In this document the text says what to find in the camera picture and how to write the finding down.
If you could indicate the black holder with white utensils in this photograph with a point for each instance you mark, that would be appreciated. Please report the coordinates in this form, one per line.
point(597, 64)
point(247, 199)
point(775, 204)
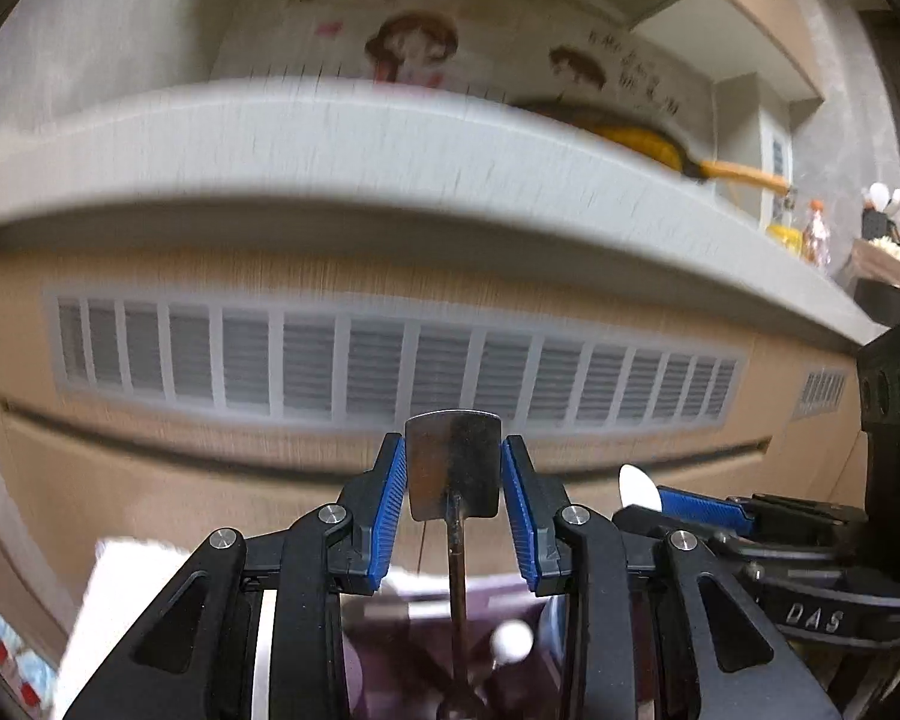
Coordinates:
point(881, 214)

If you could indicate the yellow box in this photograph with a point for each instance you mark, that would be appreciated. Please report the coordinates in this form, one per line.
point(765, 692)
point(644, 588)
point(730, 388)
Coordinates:
point(784, 236)

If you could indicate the white plastic spoon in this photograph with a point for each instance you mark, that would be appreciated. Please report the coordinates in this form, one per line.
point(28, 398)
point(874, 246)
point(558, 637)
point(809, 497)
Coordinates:
point(637, 487)

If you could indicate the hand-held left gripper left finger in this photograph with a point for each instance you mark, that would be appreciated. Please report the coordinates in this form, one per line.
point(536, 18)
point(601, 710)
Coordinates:
point(390, 517)

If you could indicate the short grey vent grille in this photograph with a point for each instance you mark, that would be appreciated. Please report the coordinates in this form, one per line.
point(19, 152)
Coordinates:
point(821, 390)

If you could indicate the purple plastic utensil holder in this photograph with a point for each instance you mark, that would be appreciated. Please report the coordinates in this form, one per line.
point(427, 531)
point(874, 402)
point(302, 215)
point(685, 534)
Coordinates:
point(401, 652)

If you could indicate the long grey vent grille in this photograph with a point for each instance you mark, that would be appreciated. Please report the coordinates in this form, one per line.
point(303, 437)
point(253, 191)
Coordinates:
point(390, 367)

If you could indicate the white wall appliance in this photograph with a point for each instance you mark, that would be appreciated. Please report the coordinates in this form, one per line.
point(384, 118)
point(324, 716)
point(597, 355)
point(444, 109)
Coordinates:
point(776, 165)

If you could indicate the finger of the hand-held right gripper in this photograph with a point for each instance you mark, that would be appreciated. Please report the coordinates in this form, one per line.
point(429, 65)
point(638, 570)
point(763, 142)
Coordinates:
point(701, 506)
point(637, 521)

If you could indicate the kitchen counter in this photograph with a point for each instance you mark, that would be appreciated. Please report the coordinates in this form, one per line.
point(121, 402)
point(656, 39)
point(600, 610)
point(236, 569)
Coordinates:
point(270, 165)

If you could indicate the black pot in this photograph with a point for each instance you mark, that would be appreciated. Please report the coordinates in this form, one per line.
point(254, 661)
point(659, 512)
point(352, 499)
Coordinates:
point(885, 300)

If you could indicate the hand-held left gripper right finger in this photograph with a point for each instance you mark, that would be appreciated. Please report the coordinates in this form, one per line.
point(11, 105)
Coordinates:
point(521, 525)

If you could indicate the plastic bottle with orange cap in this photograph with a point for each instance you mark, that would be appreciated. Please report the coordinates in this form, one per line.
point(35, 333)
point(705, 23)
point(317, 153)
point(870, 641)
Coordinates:
point(816, 236)

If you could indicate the white textured towel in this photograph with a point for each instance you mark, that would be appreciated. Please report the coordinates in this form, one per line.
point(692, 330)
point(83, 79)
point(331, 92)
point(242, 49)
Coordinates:
point(135, 585)

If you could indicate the metal shovel-shaped spoon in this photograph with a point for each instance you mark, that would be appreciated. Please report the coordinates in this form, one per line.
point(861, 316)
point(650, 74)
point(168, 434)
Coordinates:
point(454, 465)

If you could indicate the cartoon wall poster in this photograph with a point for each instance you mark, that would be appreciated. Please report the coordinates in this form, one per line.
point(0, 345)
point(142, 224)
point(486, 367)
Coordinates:
point(420, 37)

